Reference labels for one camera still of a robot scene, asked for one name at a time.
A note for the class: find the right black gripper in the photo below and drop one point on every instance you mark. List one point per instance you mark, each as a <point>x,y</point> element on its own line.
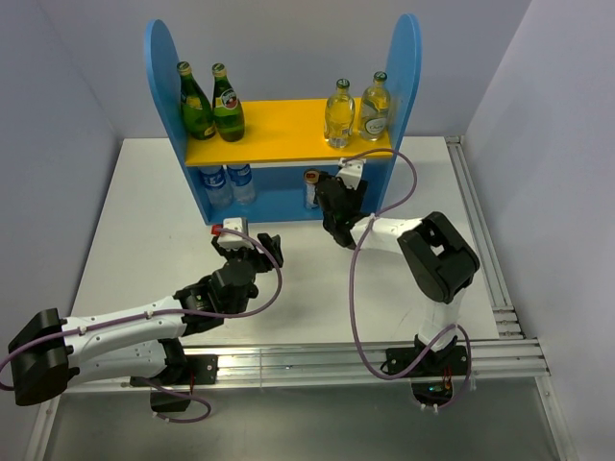
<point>358,196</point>

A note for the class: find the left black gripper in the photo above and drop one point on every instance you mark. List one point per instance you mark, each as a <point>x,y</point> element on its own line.
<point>262,263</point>

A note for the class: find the silver can red tab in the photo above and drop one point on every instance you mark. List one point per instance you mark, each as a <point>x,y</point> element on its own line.
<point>311,178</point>

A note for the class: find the clear bottle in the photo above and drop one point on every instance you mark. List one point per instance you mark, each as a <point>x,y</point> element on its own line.
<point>374,108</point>
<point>339,116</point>

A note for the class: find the green Perrier glass bottle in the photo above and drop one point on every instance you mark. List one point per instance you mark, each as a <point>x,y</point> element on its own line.
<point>227,110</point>

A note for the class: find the tall green glass bottle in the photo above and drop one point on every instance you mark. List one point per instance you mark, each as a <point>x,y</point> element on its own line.
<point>195,107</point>

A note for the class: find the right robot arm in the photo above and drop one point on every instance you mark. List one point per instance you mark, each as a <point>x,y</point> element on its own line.
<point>442,263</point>

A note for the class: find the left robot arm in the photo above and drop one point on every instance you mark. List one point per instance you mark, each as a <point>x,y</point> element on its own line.
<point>52,353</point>

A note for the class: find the blue and yellow shelf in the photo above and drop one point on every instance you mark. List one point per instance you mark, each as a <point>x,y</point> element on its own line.
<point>283,137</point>

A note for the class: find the right blue-label water bottle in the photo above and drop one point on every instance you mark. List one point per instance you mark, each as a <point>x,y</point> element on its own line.
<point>242,183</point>

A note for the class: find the blue-label water bottle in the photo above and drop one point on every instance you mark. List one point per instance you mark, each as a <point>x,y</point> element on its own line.
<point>218,189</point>
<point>242,183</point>

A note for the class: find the left blue-label water bottle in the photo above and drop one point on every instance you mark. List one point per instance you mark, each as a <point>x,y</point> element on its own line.
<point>218,189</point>

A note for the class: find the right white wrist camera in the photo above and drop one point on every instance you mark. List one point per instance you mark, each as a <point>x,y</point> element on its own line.
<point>350,172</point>

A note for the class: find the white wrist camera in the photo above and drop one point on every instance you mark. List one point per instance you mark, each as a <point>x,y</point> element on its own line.
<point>231,234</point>
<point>350,172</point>

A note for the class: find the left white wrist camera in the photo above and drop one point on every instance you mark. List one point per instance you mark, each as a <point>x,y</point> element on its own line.
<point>231,234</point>

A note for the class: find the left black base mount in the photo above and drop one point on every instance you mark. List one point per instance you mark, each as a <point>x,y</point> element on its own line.
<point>172,390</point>

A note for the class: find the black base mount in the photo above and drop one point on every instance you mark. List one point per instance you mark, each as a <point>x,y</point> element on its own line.
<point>172,390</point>
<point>437,379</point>

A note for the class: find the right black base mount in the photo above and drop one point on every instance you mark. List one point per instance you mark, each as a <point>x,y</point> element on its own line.
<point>437,379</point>

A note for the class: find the aluminium side rail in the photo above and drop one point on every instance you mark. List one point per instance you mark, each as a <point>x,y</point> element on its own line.
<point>505,314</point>

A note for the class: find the aluminium front rail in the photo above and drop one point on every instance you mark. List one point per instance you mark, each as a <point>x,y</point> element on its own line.
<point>340,364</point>

